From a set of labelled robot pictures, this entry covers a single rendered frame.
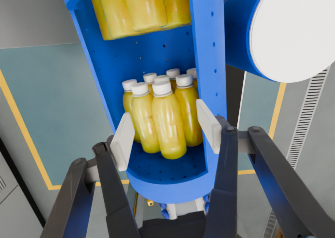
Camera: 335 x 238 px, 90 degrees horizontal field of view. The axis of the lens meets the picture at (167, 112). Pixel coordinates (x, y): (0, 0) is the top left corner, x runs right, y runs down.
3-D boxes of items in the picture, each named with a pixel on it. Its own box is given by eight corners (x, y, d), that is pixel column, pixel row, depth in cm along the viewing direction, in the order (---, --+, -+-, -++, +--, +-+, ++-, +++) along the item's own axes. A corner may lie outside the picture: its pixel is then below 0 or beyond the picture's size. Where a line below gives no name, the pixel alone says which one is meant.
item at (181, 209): (175, 206, 82) (179, 241, 67) (174, 200, 80) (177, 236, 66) (195, 202, 81) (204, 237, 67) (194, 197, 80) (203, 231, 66)
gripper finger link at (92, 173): (112, 180, 14) (77, 186, 14) (123, 144, 18) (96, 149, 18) (106, 166, 13) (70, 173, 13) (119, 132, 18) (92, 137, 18)
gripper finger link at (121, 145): (126, 170, 16) (118, 172, 16) (135, 131, 22) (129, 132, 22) (117, 144, 14) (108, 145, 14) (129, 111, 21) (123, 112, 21)
